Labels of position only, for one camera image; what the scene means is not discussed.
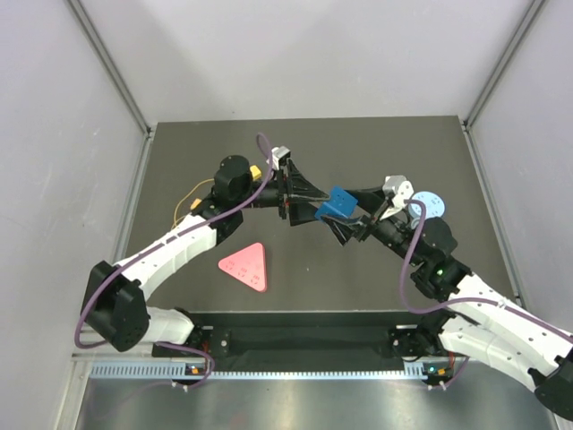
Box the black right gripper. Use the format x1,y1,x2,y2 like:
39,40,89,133
321,184,423,267

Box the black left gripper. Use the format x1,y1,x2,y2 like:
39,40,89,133
235,159,329,226

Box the blue cube power socket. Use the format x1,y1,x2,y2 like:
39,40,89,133
314,186,357,220

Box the yellow plug adapter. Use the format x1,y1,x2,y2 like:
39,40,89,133
250,165,262,182

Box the pink triangular power strip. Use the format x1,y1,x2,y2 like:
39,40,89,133
218,243,267,293

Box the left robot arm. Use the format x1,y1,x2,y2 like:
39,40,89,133
81,151,329,356

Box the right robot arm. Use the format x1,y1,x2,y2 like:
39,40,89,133
315,176,572,420

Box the round light blue power strip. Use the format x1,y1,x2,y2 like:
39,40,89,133
408,191,446,228

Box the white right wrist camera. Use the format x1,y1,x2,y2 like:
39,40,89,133
380,175,415,220

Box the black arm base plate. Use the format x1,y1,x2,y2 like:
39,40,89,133
150,310,471,362

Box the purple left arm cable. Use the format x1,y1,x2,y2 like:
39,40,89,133
73,132,287,348

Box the light blue slotted cable duct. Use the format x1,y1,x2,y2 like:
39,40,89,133
89,360,453,381

